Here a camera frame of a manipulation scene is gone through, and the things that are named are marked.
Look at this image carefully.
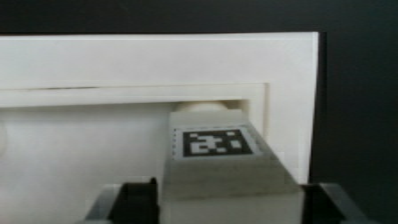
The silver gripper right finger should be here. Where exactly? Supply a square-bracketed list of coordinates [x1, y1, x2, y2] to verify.
[301, 183, 381, 224]

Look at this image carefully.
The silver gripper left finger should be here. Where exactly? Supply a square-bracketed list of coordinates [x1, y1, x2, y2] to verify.
[77, 178, 160, 224]

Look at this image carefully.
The white table leg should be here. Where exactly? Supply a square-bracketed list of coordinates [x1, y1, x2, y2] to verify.
[162, 102, 304, 224]

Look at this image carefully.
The white square table top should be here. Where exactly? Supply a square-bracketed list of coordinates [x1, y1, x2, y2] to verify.
[0, 32, 320, 224]

